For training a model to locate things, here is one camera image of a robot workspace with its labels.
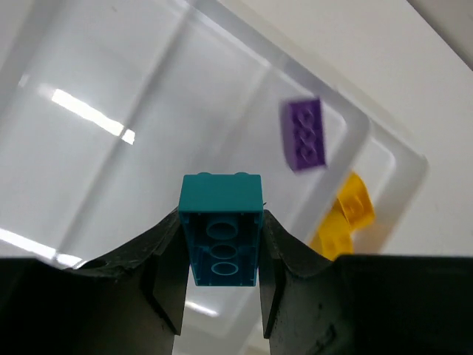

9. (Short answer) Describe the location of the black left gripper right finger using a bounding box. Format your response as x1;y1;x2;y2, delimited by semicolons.
259;212;472;354

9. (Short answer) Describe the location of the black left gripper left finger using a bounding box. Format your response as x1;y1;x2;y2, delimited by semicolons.
1;211;189;354

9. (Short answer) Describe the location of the yellow round printed lego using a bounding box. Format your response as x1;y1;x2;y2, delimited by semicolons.
309;207;354;261

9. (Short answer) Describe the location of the yellow lego brick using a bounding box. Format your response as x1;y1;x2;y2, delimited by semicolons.
334;172;375;231

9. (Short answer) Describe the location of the teal lego brick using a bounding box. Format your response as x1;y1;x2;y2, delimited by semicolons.
177;172;263;287

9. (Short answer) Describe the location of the purple lego plate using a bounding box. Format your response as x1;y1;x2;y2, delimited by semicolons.
279;97;327;172

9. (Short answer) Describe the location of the white divided sorting tray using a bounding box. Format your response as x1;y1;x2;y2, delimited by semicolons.
0;0;429;352

